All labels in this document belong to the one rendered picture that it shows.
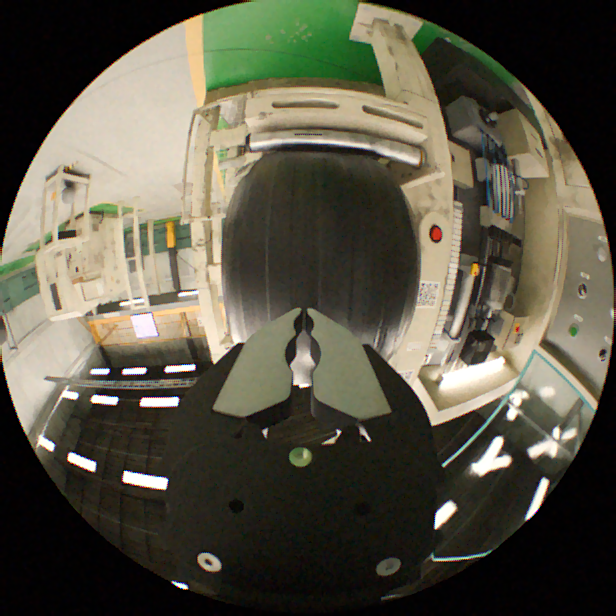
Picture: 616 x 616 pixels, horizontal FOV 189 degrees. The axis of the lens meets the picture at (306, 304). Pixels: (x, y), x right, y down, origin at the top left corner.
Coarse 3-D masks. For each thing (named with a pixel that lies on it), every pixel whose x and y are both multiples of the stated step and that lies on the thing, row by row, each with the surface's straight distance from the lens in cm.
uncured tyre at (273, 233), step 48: (240, 192) 28; (288, 192) 24; (336, 192) 24; (384, 192) 27; (240, 240) 23; (288, 240) 21; (336, 240) 21; (384, 240) 23; (240, 288) 23; (288, 288) 21; (336, 288) 21; (384, 288) 23; (240, 336) 27; (384, 336) 26
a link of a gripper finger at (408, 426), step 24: (384, 360) 9; (384, 384) 8; (408, 384) 8; (408, 408) 7; (360, 432) 7; (384, 432) 7; (408, 432) 7; (432, 432) 7; (432, 456) 7; (360, 504) 6
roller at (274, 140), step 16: (256, 144) 39; (272, 144) 38; (288, 144) 38; (304, 144) 38; (320, 144) 38; (336, 144) 38; (352, 144) 39; (368, 144) 39; (384, 144) 40; (400, 144) 42; (400, 160) 43; (416, 160) 43
